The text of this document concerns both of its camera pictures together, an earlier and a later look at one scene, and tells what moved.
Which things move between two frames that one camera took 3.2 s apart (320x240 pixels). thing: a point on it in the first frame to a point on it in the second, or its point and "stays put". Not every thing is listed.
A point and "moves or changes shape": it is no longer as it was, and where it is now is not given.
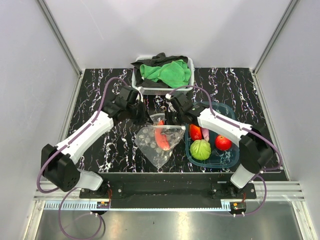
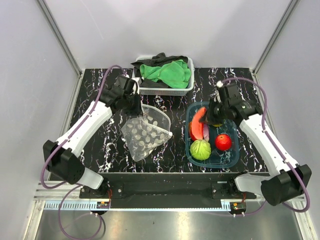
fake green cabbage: (200, 149) stays put
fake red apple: (223, 143) stays put
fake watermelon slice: (161, 137) to (196, 126)
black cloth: (155, 60) stays put
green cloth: (177, 73) stays put
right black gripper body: (175, 118) to (216, 113)
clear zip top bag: (157, 140) moves or changes shape
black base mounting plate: (168, 190) stays put
